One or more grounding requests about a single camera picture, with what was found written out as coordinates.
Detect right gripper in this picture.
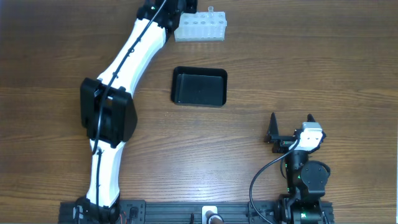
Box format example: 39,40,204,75
264,112,317,154

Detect black tray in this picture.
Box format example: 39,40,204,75
170,65,228,108

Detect white test tube rack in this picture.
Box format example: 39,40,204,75
173,11,228,43

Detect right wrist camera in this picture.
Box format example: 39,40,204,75
294,121,324,152

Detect black cable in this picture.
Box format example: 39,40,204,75
249,139,301,224
91,0,169,155

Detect mounting rail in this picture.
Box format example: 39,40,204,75
58,200,335,224

